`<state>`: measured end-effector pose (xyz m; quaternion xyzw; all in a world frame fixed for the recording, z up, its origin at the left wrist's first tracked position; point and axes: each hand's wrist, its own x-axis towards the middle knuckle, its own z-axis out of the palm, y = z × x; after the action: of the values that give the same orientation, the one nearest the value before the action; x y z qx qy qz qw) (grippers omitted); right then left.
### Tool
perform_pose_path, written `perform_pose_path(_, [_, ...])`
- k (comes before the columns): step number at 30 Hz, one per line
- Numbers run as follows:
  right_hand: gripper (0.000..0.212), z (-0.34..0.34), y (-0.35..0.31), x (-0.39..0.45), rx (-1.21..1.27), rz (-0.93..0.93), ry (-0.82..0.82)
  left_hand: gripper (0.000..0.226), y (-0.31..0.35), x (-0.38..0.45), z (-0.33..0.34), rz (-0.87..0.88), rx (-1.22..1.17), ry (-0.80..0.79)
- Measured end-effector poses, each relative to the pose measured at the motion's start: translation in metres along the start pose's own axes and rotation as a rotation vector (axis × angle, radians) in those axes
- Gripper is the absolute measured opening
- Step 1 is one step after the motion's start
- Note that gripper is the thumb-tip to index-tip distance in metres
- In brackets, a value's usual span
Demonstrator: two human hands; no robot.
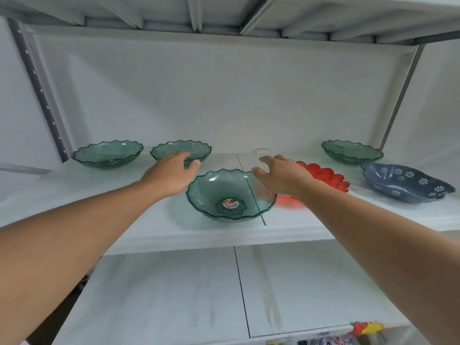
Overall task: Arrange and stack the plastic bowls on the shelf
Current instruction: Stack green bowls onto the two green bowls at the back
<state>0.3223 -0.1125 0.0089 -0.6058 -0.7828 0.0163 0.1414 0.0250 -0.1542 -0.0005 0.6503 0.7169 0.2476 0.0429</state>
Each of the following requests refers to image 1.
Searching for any person's left hand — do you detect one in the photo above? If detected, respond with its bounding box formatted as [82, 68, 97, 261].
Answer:
[140, 151, 201, 198]

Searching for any large green bowl red sticker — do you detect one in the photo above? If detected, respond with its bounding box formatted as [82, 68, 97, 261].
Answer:
[186, 169, 277, 223]

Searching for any grey perforated shelf post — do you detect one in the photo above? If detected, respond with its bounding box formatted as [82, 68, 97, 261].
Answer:
[379, 44, 425, 152]
[7, 18, 69, 163]

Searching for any red scalloped plastic bowl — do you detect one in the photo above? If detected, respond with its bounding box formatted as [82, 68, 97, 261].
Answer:
[276, 161, 350, 211]

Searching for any person's right forearm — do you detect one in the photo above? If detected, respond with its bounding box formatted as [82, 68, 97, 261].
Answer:
[292, 177, 460, 345]

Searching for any pile of colourful small goods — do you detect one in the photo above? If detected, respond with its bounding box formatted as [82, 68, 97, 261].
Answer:
[265, 321, 386, 345]

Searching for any person's left forearm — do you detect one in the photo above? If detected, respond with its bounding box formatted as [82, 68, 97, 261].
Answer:
[0, 178, 170, 345]

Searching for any green scalloped glass bowl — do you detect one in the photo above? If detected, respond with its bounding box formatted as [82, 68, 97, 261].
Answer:
[73, 140, 144, 170]
[322, 140, 384, 166]
[150, 140, 212, 168]

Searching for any person's right hand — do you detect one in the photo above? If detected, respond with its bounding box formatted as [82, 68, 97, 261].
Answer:
[251, 155, 314, 198]

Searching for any blue floral ceramic dish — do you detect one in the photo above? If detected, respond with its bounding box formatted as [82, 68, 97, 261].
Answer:
[361, 162, 456, 205]

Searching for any white shelf board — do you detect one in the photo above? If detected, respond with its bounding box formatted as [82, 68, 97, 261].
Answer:
[0, 150, 460, 256]
[0, 0, 460, 46]
[53, 243, 433, 345]

